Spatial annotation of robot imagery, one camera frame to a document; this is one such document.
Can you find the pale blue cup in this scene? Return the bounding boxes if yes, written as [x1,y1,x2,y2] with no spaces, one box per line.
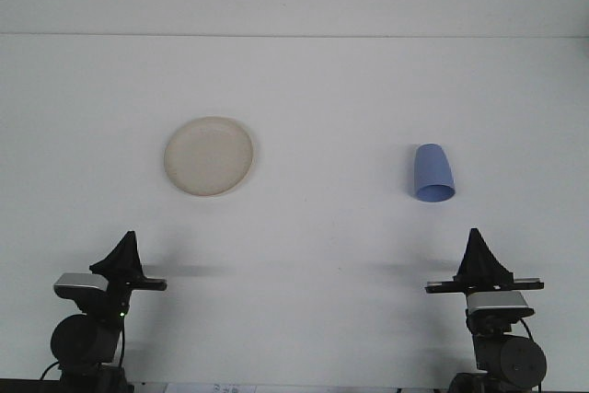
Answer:
[411,143,457,204]

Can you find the pale round ceramic plate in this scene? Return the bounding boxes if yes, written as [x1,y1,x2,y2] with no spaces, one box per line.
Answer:
[163,115,256,198]

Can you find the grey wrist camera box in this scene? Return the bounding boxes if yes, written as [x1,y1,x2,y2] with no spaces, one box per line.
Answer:
[53,272,110,301]
[465,291,536,318]

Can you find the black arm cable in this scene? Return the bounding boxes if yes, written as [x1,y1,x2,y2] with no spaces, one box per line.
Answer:
[117,323,128,369]
[518,318,538,344]

